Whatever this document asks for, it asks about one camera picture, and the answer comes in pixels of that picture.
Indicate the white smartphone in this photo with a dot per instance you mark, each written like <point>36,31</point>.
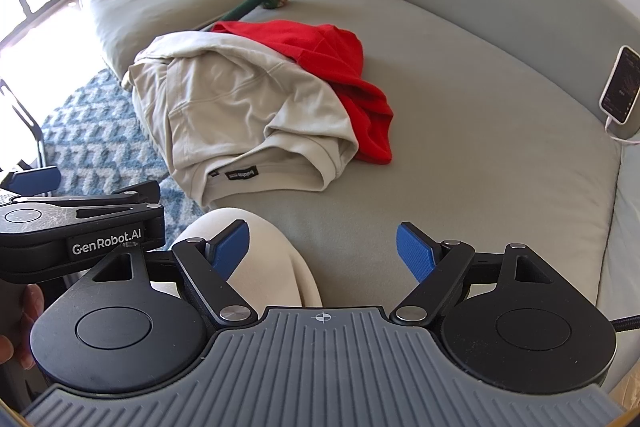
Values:
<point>621,91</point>

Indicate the person's leg beige trousers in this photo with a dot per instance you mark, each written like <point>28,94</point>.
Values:
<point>272,273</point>

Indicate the person's left hand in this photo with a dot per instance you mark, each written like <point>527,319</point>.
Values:
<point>32,308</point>

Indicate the red garment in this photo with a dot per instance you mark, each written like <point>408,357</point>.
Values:
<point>334,55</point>

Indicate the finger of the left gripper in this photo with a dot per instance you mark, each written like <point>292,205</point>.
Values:
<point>31,182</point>
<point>142,193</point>

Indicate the grey side cushion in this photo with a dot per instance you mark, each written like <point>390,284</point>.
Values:
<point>619,286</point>

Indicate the beige t-shirt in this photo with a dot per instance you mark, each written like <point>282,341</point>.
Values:
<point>231,116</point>

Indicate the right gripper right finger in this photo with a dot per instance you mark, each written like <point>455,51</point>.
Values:
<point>439,269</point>

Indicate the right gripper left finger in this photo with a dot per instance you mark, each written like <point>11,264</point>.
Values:
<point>206,266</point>

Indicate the blue white patterned rug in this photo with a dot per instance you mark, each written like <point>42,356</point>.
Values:
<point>97,142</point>

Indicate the black metal stand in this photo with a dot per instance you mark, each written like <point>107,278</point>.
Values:
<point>21,112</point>

